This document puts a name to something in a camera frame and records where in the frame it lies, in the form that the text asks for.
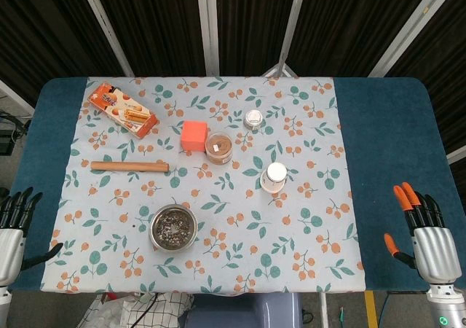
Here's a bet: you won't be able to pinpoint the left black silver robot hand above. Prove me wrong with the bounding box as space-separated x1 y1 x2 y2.
0 187 64 289

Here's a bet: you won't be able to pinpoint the right orange-tipped robot hand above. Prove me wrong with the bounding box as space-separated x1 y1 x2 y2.
384 181 462 284

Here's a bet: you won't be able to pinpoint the wooden rolling pin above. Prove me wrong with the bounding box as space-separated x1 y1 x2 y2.
90 161 170 173

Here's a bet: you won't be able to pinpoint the metal bowl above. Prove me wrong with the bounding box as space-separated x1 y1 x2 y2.
149 203 199 251

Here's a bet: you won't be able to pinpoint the brown and white mixed grains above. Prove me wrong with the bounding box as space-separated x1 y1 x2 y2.
154 211 194 244

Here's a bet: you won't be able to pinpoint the blue table cover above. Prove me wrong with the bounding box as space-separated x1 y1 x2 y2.
6 76 466 294

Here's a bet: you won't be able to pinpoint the checkered white cloth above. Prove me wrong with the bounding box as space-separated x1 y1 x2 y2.
78 292 196 328

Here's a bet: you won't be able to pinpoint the white paper cup stack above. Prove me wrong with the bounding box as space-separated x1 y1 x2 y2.
259 162 288 194

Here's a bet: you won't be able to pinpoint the orange biscuit box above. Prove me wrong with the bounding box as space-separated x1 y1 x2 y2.
88 82 159 140

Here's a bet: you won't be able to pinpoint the grey-blue robot torso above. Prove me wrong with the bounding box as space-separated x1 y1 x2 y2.
180 292 304 328

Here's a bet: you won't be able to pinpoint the floral tablecloth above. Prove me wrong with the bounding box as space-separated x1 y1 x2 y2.
39 76 367 294

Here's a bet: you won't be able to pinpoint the orange cube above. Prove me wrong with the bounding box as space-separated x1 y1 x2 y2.
180 120 209 152

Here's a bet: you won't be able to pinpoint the small clear jar of clips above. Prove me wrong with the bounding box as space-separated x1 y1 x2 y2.
242 109 264 131

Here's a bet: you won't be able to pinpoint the clear jar of rubber bands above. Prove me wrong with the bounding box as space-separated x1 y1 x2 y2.
204 132 234 165

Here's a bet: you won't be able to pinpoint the grey tripod stand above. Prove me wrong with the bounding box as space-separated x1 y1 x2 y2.
261 50 300 78

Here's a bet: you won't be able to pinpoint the black equipment with cables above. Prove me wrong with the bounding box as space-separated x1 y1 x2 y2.
0 112 32 157

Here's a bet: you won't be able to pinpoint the white partition post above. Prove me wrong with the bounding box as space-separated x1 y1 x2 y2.
195 0 221 77
367 0 448 78
280 0 310 65
76 0 135 77

